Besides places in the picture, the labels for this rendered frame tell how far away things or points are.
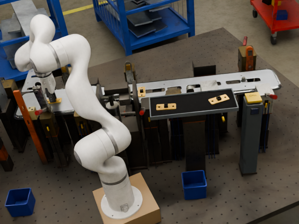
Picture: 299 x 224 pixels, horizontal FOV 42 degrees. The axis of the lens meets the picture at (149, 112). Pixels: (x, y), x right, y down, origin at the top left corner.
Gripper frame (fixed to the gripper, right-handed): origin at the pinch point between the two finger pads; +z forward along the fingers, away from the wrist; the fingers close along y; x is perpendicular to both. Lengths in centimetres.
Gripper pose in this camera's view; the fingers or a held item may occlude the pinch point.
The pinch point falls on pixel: (52, 97)
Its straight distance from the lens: 209.0
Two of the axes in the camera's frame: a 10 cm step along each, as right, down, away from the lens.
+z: 1.1, 7.6, 6.4
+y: -0.4, -6.4, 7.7
